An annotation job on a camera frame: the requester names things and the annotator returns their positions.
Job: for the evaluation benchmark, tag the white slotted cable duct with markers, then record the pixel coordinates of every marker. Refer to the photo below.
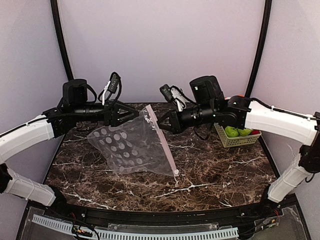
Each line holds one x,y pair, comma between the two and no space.
138,232

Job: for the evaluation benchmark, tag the green apple toy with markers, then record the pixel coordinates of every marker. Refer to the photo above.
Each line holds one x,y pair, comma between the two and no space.
231,132

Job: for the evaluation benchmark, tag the red tomato toy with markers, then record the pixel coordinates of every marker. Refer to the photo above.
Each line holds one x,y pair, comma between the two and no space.
255,132

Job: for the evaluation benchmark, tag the black corner frame post left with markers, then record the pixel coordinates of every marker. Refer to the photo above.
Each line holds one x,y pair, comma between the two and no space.
60,39

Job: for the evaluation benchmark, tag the green wrinkled fruit toy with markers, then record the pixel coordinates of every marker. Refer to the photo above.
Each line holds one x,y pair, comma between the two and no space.
244,132

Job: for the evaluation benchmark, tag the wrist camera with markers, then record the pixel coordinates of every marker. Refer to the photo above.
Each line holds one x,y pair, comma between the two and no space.
173,94
113,86

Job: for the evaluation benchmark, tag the green perforated plastic basket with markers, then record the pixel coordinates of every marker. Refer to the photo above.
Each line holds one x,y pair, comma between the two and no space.
236,141

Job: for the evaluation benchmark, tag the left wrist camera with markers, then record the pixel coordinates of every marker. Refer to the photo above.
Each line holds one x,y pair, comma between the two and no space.
113,86

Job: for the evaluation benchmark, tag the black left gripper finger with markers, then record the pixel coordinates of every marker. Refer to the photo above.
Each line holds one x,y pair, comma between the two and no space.
125,117
123,108

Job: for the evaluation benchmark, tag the black corner frame post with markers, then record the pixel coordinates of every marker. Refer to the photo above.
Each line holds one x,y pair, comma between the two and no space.
60,39
260,47

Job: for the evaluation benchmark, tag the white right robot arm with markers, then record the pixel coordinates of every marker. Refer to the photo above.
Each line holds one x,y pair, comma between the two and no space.
211,107

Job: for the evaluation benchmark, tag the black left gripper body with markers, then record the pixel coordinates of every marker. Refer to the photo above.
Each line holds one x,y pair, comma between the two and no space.
110,114

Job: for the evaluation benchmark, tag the black corner frame post right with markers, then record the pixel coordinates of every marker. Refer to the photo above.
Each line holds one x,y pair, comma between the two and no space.
260,47

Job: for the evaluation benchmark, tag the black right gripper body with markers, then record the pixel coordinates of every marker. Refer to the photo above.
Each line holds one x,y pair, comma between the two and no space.
175,121

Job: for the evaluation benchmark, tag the clear dotted zip top bag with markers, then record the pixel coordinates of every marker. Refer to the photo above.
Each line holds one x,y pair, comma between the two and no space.
138,145

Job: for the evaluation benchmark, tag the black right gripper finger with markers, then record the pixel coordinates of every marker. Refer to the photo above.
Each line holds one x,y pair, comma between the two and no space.
166,119
168,128

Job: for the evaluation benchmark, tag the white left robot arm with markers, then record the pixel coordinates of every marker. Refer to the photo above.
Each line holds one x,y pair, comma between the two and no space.
79,103

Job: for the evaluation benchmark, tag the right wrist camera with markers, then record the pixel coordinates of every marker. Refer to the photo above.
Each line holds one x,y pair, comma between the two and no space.
173,94

